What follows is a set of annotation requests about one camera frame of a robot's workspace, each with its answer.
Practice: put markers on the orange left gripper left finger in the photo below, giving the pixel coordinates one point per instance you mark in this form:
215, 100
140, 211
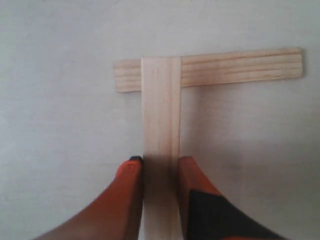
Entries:
114, 215

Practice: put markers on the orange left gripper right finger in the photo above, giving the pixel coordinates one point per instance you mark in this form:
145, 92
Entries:
205, 214

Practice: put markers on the plain wooden stick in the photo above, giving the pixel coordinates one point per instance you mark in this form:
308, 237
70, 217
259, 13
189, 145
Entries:
161, 117

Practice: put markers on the horizontal wooden stick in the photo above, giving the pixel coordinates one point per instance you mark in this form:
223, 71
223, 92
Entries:
241, 66

